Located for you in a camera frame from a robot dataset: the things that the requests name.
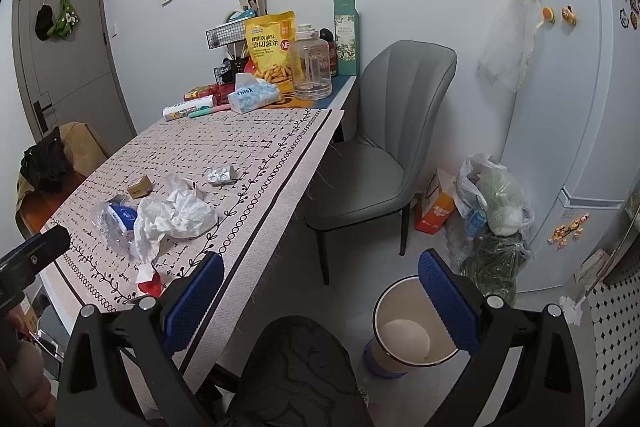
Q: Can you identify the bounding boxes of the white tissue paper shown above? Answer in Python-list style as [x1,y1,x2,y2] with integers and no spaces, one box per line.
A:
[131,173,219,265]

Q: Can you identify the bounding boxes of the small brown cardboard piece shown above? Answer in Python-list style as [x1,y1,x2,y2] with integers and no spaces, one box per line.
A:
[127,176,153,199]

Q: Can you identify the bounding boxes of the silver foil wrapper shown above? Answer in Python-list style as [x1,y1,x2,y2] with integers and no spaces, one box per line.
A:
[205,164,239,186]

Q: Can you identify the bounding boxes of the cream round trash bin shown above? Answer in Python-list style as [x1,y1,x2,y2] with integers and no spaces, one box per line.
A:
[363,275,459,379]

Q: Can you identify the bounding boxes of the person's left hand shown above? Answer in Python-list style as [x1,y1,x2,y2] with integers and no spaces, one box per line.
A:
[1,305,56,426]

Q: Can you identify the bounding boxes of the plastic bag of green vegetables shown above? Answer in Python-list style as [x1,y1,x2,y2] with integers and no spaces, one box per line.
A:
[461,231,530,306]

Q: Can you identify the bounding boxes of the blue label water bottle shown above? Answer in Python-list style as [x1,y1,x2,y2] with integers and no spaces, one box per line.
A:
[463,208,487,253]

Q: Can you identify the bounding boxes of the white mop head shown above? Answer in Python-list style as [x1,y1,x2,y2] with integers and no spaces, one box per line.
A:
[559,296,585,326]

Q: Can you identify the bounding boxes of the orange paper carton bag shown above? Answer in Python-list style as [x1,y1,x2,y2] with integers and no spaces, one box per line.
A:
[414,169,456,235]

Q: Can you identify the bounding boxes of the orange figurine fridge magnets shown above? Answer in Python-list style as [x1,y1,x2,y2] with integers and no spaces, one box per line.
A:
[547,213,590,249]

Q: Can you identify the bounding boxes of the white bag with foam nets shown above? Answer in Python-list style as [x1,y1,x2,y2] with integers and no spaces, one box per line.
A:
[452,153,535,236]

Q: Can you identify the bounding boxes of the brown paper bag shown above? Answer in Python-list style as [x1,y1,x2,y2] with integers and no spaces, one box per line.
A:
[60,121,112,178]

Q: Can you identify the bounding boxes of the light blue refrigerator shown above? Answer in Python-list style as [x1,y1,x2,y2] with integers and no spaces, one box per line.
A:
[501,0,639,293]

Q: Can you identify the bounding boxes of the grey entrance door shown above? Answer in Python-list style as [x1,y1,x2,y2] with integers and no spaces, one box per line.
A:
[11,0,136,150]

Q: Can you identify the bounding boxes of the white candy roll package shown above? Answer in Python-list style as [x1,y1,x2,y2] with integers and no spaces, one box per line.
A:
[163,95,216,121]

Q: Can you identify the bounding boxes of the grey upholstered dining chair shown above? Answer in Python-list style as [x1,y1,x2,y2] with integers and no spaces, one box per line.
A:
[305,40,458,285]

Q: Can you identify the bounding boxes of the blue white tissue box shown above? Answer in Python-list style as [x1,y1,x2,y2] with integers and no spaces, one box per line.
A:
[228,72,281,114]

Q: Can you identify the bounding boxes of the white mesh bag on fridge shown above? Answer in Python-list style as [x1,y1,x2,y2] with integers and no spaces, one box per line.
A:
[477,0,544,93]

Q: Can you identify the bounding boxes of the clear plastic jar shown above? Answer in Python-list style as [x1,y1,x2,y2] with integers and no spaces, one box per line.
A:
[288,24,332,101]

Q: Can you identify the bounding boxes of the yellow snack bag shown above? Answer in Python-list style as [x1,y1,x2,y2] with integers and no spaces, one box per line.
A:
[245,11,295,95]

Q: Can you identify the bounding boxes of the tall green gift box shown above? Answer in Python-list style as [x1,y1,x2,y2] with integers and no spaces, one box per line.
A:
[333,0,360,76]

